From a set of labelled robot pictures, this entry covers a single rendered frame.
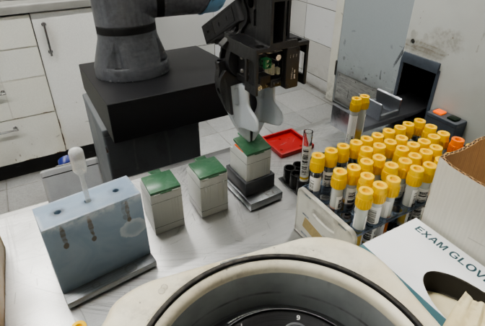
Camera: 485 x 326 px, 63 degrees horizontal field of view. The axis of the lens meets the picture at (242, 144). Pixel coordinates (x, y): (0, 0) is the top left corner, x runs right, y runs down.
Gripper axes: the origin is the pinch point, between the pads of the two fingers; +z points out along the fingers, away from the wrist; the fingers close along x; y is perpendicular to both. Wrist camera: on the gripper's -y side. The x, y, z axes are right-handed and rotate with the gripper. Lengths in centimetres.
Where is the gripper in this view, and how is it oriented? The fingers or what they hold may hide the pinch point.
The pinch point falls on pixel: (247, 130)
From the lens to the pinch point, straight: 54.3
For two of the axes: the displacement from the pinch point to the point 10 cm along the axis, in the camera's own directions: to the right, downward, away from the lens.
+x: 8.5, -2.7, 4.4
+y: 5.2, 4.4, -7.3
